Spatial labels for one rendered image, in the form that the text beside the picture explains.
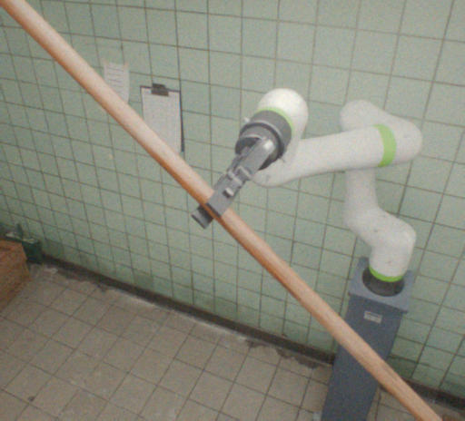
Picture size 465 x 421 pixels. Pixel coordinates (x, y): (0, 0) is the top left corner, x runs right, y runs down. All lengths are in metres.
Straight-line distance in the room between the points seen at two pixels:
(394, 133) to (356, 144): 0.13
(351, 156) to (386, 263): 0.54
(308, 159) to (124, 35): 1.39
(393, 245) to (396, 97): 0.62
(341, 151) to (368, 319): 0.79
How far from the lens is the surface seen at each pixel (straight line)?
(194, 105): 2.13
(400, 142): 1.21
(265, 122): 0.82
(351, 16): 1.78
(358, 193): 1.52
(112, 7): 2.22
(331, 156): 1.07
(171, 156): 0.65
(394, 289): 1.66
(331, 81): 1.86
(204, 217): 0.67
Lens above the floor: 2.34
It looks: 34 degrees down
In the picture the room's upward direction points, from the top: straight up
